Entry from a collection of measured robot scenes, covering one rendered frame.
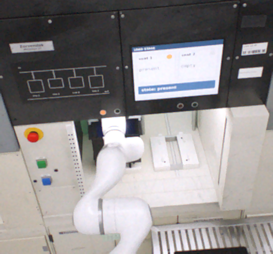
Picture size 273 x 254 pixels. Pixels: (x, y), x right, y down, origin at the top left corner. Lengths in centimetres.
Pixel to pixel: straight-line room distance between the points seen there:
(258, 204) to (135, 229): 88
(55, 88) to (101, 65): 17
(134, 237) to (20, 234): 89
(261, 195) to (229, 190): 20
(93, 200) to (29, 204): 64
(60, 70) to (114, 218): 49
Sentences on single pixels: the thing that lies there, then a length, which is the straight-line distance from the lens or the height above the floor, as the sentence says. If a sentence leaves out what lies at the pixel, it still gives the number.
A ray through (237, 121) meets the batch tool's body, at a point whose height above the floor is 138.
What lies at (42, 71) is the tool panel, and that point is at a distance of 134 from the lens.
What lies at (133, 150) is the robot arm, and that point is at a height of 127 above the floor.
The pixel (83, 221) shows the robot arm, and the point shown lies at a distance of 121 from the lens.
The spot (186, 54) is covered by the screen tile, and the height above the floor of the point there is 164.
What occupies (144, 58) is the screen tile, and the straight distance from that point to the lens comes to 131.
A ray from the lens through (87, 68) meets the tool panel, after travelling 132.
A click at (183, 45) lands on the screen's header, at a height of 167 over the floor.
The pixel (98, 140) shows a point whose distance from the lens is 181.
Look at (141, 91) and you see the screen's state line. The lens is 138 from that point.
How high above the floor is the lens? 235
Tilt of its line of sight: 41 degrees down
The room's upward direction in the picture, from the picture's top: 4 degrees counter-clockwise
